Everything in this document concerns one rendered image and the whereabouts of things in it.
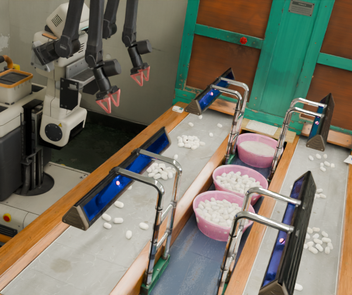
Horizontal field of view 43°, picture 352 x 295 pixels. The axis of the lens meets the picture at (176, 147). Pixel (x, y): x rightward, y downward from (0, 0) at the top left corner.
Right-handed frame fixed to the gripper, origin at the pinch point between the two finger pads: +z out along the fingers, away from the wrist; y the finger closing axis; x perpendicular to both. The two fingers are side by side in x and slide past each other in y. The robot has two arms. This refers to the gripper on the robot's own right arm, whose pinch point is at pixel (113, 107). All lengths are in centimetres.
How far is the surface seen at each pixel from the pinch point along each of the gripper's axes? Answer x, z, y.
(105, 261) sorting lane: -14, 36, -69
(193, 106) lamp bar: -36.1, 9.2, 5.5
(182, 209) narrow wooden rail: -30, 41, -30
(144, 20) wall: 41, -24, 173
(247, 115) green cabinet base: -41, 44, 82
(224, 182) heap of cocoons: -40, 49, 4
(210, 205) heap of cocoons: -37, 49, -16
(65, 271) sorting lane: -6, 32, -79
